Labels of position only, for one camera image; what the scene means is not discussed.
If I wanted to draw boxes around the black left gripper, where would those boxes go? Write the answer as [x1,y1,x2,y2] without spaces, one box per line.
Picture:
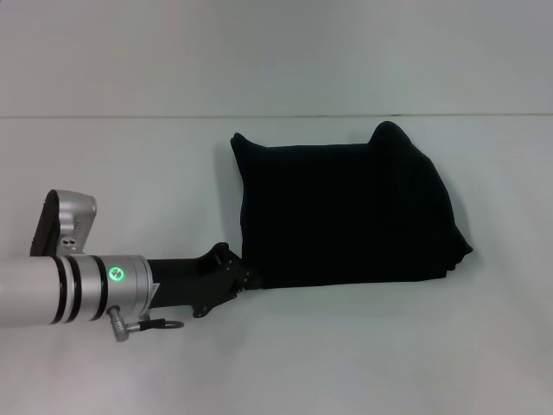
[146,241,265,320]

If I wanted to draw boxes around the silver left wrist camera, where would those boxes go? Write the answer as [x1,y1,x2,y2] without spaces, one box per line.
[29,188,99,259]

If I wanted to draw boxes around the black t-shirt with white print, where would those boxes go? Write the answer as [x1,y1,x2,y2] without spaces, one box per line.
[229,120,475,291]

